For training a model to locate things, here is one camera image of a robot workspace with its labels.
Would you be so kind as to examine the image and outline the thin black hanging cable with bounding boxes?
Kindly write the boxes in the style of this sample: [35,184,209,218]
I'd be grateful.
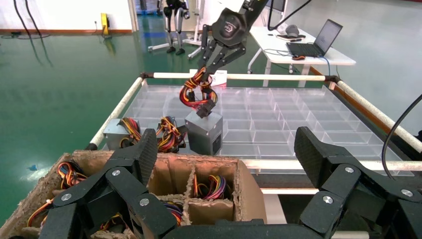
[12,0,34,37]
[23,0,43,37]

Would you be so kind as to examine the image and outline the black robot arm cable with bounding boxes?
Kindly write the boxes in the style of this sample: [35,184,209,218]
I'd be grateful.
[267,0,312,31]

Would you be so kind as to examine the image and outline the black looping cable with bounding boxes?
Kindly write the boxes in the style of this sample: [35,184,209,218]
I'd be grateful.
[381,94,422,180]

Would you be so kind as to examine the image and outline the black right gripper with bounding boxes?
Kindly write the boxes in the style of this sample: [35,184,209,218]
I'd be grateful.
[198,7,249,84]

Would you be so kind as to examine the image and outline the grey power supply coloured wires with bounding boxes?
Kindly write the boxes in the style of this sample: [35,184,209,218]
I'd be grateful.
[56,160,88,190]
[99,213,127,232]
[193,174,231,201]
[156,115,188,154]
[26,197,55,228]
[103,117,143,151]
[163,202,184,227]
[179,67,224,156]

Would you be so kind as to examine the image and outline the yellow floor device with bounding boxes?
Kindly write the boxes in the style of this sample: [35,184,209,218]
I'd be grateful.
[100,12,110,37]

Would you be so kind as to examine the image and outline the white office table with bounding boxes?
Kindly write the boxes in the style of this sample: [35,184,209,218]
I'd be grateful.
[249,25,357,88]

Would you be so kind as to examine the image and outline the grey cap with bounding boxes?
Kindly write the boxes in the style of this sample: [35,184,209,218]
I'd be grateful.
[284,24,301,37]

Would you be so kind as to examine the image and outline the black open laptop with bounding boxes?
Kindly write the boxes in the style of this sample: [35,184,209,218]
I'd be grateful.
[286,18,343,58]

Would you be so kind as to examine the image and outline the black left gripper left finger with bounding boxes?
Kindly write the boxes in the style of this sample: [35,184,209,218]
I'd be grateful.
[39,127,179,239]

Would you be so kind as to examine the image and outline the brown cardboard divider box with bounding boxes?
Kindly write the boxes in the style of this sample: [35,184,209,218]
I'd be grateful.
[0,150,268,239]

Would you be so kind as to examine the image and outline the black computer monitor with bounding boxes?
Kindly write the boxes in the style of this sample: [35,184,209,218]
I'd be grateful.
[266,0,287,13]

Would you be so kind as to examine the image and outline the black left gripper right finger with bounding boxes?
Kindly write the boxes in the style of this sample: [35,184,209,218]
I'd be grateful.
[294,126,422,239]

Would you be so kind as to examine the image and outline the black humanoid robot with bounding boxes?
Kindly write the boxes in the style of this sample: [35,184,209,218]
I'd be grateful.
[163,0,191,56]

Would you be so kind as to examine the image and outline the clear acrylic compartment tray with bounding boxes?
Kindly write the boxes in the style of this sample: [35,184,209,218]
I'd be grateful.
[123,84,415,175]

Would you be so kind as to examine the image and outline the white labelled carton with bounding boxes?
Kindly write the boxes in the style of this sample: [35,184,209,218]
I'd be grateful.
[189,68,228,89]

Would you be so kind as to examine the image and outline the white tube cart frame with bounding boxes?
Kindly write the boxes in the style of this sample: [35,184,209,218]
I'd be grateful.
[85,71,422,172]

